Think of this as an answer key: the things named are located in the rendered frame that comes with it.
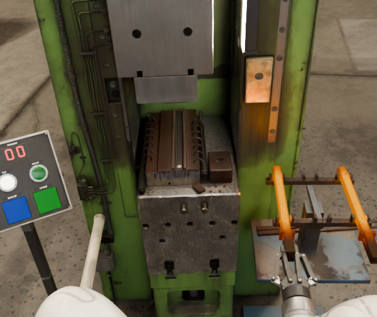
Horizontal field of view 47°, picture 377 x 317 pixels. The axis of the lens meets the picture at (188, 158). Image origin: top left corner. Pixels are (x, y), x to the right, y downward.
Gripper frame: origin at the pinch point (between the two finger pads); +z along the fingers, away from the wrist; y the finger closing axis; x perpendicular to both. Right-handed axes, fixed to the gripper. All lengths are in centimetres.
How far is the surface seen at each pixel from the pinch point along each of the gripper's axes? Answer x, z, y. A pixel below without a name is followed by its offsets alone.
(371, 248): 1.5, -1.7, 23.7
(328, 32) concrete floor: -96, 417, 107
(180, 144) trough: 3, 48, -37
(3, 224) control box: 2, 5, -91
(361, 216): 1.1, 11.9, 24.4
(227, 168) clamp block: 2.0, 34.5, -18.3
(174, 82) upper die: 38, 32, -36
